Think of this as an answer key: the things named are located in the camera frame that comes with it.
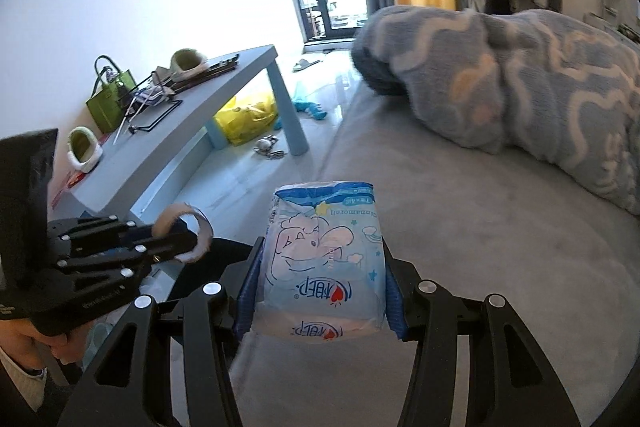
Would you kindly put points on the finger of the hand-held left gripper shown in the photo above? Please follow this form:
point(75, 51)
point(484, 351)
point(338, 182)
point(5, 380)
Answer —
point(125, 262)
point(100, 232)

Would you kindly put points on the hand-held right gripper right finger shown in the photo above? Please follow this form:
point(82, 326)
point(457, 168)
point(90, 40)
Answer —
point(395, 302)

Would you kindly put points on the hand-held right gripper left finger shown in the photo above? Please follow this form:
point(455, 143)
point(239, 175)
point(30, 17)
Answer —
point(247, 302)

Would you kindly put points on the beige cardboard tape core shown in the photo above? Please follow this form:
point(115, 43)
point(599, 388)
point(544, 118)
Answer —
point(205, 237)

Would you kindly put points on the blue tissue packet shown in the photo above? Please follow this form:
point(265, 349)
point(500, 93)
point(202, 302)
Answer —
point(322, 257)

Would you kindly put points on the person's left hand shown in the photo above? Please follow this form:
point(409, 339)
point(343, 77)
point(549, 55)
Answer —
point(60, 344)

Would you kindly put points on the green plush slipper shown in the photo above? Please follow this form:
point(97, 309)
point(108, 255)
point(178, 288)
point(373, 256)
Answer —
point(85, 149)
point(189, 66)

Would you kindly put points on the grey bed mattress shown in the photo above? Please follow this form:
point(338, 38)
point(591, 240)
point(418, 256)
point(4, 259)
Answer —
point(450, 232)

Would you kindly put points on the green handbag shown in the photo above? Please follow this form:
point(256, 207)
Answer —
point(110, 102)

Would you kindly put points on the small grey floor toy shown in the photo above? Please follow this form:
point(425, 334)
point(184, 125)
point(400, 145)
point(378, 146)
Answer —
point(267, 146)

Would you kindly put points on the blue-grey side table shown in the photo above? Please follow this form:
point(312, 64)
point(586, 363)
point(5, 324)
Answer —
point(210, 107)

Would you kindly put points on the yellow plastic bag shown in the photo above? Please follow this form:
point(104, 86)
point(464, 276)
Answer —
point(247, 119)

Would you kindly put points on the teal plush toy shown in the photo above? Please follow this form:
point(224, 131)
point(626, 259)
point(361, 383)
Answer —
point(310, 107)

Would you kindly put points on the pale floor slipper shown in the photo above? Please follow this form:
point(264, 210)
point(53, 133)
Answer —
point(306, 65)

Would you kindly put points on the blue patterned fleece blanket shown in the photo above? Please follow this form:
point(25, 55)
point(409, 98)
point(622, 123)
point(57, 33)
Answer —
point(525, 82)

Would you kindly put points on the white vanity table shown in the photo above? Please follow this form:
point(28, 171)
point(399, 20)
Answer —
point(617, 7)

